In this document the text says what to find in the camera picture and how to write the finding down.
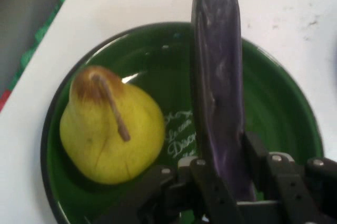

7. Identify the dark green round plate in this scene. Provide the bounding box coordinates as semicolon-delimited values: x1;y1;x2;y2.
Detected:
41;21;325;224

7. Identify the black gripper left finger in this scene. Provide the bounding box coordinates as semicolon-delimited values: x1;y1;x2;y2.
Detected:
93;156;246;224

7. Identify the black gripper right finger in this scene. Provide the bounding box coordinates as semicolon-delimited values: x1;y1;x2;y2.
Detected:
243;132;337;224

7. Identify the yellow toy pear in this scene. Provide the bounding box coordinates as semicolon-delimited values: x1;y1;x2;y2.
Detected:
59;65;166;185

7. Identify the green studded building block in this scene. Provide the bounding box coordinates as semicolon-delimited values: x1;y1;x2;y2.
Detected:
6;0;83;91

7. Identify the purple toy eggplant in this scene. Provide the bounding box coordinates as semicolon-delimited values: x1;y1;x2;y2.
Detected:
190;0;257;203

